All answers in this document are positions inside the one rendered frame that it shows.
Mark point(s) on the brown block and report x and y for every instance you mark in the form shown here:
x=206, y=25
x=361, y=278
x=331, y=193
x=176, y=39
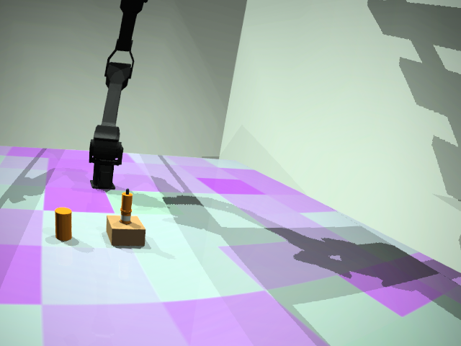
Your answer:
x=132, y=234

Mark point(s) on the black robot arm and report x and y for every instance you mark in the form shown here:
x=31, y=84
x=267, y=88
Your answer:
x=105, y=146

